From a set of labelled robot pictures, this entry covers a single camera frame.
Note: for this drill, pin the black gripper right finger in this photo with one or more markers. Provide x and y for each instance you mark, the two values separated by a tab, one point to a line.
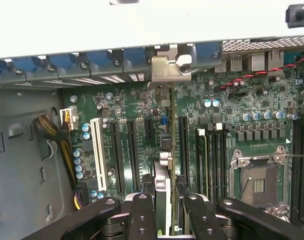
204	220

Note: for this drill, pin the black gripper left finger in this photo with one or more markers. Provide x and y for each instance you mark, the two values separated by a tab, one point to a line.
141	220

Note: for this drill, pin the long black expansion slot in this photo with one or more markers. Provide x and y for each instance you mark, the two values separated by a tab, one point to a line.
116	157
183	150
133	155

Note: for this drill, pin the CPU socket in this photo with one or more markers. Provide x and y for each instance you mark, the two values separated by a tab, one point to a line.
261	185

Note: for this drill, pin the white expansion slot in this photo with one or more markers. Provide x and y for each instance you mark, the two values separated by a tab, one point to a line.
98	155

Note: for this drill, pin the short black expansion slot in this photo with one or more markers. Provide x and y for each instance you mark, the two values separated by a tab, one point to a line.
149	130

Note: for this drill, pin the thin metal locking lever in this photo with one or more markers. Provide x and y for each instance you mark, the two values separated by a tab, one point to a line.
299	156

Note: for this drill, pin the green motherboard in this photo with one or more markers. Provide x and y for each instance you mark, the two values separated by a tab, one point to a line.
196	95

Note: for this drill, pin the twin silver USB port block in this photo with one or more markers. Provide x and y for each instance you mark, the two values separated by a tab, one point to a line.
229	63

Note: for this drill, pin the silver network port block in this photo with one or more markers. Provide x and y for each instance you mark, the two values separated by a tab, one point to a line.
275	62

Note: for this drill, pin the open black PC case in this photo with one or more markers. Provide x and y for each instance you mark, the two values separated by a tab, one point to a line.
141	20

